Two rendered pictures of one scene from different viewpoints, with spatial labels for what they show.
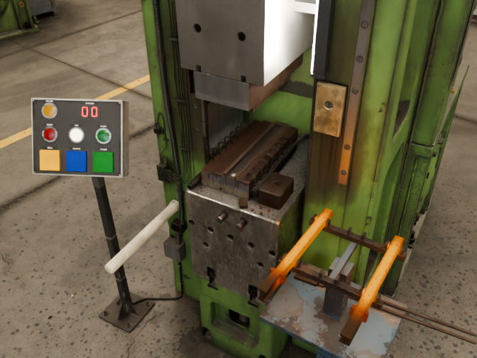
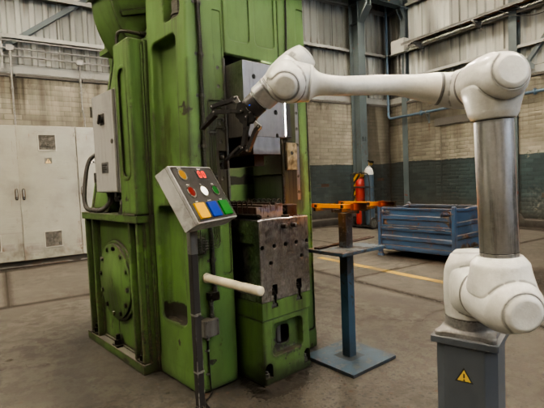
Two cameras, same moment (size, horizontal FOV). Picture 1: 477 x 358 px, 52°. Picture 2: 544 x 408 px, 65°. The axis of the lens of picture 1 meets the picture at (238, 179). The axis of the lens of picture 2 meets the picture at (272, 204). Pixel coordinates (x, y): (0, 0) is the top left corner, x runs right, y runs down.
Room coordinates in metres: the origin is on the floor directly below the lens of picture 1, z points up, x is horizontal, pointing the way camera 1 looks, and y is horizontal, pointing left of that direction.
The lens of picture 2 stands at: (0.64, 2.31, 1.12)
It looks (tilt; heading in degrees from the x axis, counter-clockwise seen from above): 3 degrees down; 288
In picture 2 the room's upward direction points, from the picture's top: 2 degrees counter-clockwise
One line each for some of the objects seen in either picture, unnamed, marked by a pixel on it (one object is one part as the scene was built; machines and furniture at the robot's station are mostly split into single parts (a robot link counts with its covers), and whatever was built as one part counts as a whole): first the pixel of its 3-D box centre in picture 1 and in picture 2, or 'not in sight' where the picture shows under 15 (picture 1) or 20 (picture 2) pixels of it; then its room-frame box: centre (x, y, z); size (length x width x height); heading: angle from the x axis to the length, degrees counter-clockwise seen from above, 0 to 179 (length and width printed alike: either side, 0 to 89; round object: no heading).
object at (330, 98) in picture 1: (329, 109); (291, 156); (1.36, -0.29, 1.27); 0.09 x 0.02 x 0.17; 60
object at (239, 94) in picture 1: (252, 67); (243, 148); (1.58, -0.05, 1.32); 0.42 x 0.20 x 0.10; 150
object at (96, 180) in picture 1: (110, 231); (195, 309); (1.61, 0.57, 0.54); 0.04 x 0.04 x 1.08; 60
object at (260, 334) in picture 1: (262, 284); (257, 326); (1.56, -0.11, 0.23); 0.55 x 0.37 x 0.47; 150
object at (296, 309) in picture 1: (333, 312); (346, 248); (1.04, -0.31, 0.69); 0.40 x 0.30 x 0.02; 57
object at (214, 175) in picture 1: (251, 154); (246, 209); (1.58, -0.05, 0.96); 0.42 x 0.20 x 0.09; 150
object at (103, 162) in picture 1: (103, 162); (224, 207); (1.47, 0.49, 1.01); 0.07 x 0.05 x 0.07; 85
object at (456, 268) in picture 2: not in sight; (470, 282); (0.47, 0.81, 0.77); 0.18 x 0.16 x 0.22; 107
